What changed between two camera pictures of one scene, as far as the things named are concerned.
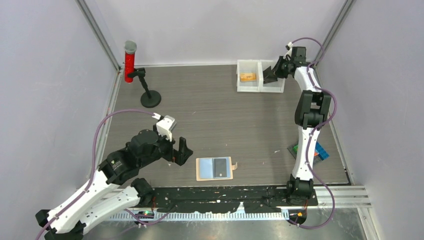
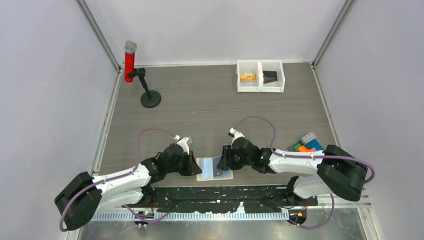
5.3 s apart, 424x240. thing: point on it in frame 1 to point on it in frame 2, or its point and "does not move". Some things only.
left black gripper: x=179 y=156 to x=192 y=168
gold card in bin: x=248 y=77 does not move
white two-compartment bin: x=258 y=66 does not move
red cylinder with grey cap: x=130 y=47 does not move
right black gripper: x=276 y=68 to x=226 y=162
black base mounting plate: x=213 y=199 does not move
